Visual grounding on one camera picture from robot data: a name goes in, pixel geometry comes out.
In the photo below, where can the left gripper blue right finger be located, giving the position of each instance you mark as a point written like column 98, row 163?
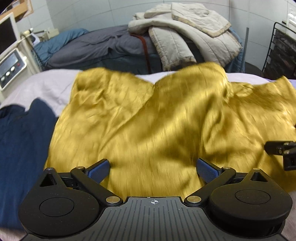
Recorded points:
column 214, row 177

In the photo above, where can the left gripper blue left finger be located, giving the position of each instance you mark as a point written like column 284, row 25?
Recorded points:
column 90, row 179

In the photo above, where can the golden yellow satin jacket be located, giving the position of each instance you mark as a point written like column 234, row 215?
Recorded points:
column 152, row 134

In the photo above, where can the navy blue garment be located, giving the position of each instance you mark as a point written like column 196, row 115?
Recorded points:
column 25, row 138

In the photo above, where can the light pink bed sheet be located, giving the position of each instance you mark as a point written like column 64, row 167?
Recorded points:
column 54, row 87

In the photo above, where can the grey duvet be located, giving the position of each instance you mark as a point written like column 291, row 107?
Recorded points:
column 114, row 48

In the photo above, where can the white machine with control panel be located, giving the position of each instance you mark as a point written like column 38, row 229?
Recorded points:
column 17, row 60

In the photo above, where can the blue pillow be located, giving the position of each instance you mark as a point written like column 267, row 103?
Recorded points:
column 43, row 51

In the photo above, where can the beige quilted coat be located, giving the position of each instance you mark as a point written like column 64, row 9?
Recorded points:
column 169, row 24

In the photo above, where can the black wire shelf rack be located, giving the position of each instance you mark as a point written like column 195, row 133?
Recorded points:
column 280, row 59

